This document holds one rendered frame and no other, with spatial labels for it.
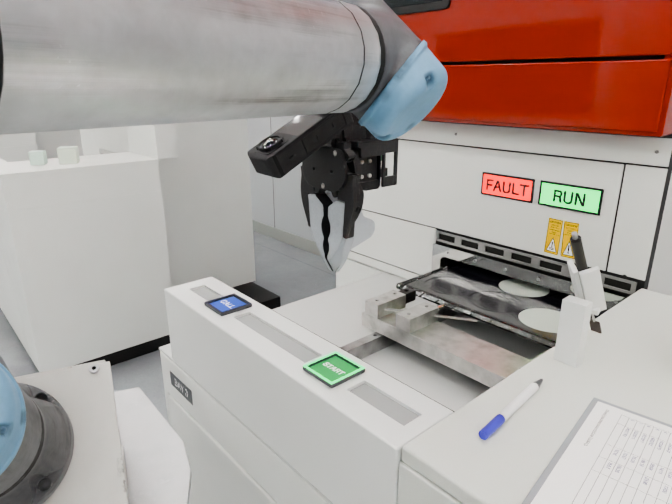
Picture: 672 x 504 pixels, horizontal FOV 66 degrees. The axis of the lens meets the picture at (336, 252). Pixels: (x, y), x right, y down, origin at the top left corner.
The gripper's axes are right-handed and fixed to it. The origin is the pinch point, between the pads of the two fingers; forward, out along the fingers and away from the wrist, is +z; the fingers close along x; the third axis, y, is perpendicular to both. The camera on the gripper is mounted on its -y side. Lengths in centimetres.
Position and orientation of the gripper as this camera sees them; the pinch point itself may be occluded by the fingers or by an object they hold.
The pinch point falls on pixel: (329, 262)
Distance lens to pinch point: 59.2
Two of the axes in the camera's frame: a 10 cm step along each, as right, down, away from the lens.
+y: 7.5, -2.1, 6.2
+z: 0.0, 9.5, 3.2
